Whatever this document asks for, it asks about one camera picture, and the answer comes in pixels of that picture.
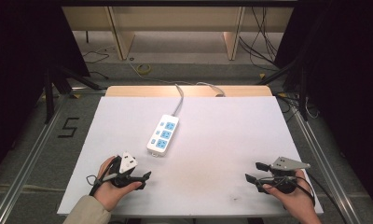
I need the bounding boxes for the person's left hand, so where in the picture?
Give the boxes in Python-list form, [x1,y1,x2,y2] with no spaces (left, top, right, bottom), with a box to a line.
[93,155,144,213]

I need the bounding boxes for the thin black floor cable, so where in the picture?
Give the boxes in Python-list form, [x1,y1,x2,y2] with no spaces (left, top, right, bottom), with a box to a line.
[81,49,111,80]

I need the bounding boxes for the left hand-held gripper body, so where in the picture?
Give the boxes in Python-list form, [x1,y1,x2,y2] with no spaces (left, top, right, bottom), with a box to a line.
[108,151,139,189]

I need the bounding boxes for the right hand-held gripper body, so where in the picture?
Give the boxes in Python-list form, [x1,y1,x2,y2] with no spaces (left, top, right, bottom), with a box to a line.
[259,156,311,195]

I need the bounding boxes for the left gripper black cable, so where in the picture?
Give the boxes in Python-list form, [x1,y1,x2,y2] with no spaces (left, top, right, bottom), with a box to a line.
[85,157,122,197]

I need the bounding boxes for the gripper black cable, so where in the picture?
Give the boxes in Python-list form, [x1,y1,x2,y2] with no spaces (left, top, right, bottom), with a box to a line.
[286,170,348,224]
[85,157,122,197]

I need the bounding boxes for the black metal stand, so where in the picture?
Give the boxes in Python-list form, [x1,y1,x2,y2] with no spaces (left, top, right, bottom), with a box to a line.
[43,64,104,125]
[255,59,311,122]

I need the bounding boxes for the aluminium floor rail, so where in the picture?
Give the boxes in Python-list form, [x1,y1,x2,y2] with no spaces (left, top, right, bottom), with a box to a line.
[276,92,363,224]
[0,87,106,224]

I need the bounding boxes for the yellow tape roll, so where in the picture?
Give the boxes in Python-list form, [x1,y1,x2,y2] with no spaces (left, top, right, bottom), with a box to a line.
[135,63,152,76]

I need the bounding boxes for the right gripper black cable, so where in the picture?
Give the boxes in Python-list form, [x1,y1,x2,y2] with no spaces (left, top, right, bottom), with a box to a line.
[286,170,348,224]

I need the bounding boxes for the light wooden bench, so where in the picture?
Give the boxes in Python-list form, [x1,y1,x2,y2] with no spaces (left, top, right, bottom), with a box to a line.
[62,6,295,62]

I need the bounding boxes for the black floor cables bundle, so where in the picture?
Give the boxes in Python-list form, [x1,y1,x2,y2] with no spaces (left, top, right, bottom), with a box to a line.
[238,7,281,72]

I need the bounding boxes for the white power strip cable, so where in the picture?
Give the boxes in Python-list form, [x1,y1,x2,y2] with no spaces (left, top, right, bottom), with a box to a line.
[172,81,227,118]

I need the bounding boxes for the white power strip blue sockets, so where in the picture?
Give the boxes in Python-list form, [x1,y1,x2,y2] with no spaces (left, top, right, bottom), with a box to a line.
[145,114,180,158]

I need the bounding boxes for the person's right hand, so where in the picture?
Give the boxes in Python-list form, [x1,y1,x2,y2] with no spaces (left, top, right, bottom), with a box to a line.
[262,169,322,224]

